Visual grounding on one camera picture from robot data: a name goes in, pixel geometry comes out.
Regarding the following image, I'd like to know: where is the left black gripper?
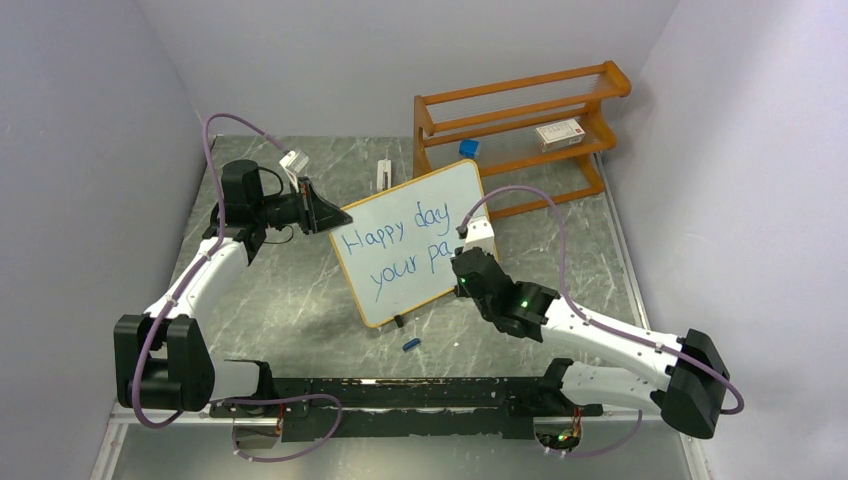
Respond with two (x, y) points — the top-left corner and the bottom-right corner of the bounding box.
(254, 177), (352, 236)

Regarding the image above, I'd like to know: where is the yellow framed whiteboard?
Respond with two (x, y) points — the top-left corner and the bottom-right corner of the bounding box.
(331, 160), (484, 328)

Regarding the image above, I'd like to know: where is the blue marker cap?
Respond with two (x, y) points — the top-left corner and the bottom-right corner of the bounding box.
(402, 338), (421, 352)

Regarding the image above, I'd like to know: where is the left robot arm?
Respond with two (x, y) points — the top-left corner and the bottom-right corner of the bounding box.
(113, 159), (353, 416)

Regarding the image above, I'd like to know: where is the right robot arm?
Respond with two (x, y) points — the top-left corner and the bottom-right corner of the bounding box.
(451, 247), (744, 439)

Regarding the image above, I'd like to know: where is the white whiteboard stand piece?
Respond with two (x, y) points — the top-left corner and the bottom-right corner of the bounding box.
(377, 159), (392, 192)

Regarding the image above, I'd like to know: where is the small blue box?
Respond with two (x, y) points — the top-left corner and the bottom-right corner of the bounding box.
(458, 139), (481, 159)

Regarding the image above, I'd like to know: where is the white red carton box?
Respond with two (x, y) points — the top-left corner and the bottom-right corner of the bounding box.
(534, 118), (586, 152)

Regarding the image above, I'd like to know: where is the orange wooden shelf rack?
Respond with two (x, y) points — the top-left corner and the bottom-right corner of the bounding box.
(412, 60), (632, 203)

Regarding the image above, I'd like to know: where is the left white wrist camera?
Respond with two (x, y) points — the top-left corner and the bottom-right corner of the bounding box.
(279, 149), (309, 192)

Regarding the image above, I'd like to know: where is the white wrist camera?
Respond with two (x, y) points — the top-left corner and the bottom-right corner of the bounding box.
(279, 149), (309, 192)
(457, 216), (497, 256)

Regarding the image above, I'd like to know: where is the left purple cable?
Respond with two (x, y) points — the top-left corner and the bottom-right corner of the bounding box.
(130, 113), (289, 430)

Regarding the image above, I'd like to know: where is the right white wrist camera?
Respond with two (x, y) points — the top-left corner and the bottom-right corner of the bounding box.
(457, 216), (497, 256)

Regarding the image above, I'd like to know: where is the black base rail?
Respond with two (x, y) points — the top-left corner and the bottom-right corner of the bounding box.
(210, 377), (603, 442)

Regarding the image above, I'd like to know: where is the aluminium frame profile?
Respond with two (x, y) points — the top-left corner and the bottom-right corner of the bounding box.
(92, 377), (710, 479)

